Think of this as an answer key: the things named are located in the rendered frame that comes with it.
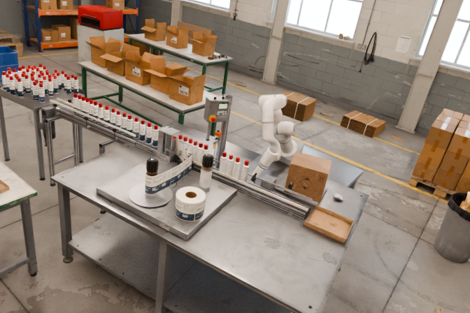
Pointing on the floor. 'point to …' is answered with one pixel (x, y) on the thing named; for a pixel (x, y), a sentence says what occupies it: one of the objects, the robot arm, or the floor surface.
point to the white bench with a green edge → (19, 191)
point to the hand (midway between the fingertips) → (253, 179)
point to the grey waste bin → (454, 237)
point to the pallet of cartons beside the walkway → (445, 156)
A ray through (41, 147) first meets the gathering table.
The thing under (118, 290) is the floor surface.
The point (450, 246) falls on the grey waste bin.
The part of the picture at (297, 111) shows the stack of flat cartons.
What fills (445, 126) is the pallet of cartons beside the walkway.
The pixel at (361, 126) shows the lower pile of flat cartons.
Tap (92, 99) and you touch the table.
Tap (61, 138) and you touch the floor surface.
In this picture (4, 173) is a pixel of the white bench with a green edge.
